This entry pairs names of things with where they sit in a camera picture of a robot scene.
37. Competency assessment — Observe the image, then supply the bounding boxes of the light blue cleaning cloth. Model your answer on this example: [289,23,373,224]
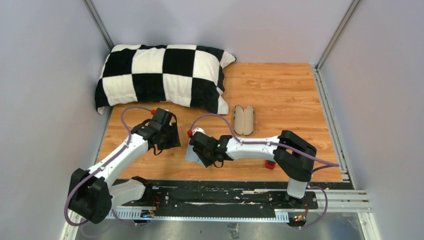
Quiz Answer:
[185,145,204,166]

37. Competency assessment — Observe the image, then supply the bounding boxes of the beige plaid glasses case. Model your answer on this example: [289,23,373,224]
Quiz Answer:
[233,105,255,136]

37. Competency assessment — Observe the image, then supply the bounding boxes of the red sunglasses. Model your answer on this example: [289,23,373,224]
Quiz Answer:
[264,160,276,170]

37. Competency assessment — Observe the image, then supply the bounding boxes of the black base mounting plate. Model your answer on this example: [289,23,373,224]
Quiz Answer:
[109,178,355,220]

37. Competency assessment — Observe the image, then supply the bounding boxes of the black and white checkered pillow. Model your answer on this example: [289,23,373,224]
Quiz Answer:
[94,44,237,115]

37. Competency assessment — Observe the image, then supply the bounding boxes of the aluminium rail frame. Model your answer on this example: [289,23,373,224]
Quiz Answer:
[59,188,382,240]

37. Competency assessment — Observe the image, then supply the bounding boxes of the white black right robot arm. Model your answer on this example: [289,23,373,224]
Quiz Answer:
[185,129,317,209]

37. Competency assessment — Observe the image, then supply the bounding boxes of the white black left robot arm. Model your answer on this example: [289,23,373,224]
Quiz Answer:
[64,108,181,227]

